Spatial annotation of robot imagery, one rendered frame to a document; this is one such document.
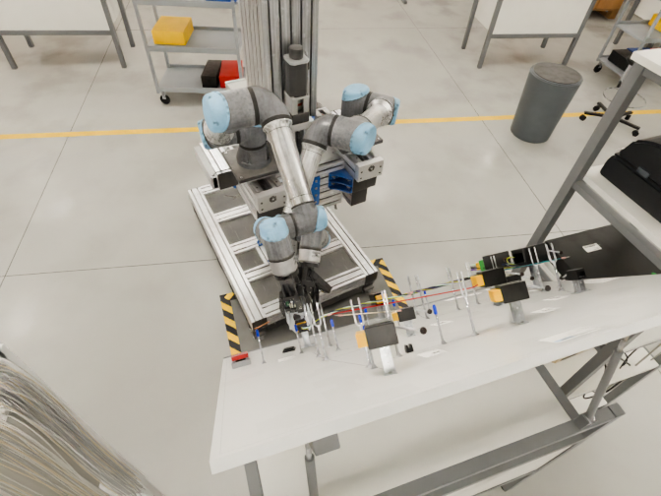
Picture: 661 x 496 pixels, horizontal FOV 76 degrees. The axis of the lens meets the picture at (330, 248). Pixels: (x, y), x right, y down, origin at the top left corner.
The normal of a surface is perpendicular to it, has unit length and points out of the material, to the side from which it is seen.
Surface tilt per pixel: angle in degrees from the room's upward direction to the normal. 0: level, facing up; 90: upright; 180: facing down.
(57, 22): 90
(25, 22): 90
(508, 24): 90
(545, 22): 90
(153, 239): 0
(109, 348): 0
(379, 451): 0
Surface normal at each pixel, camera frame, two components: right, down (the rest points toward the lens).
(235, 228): 0.05, -0.67
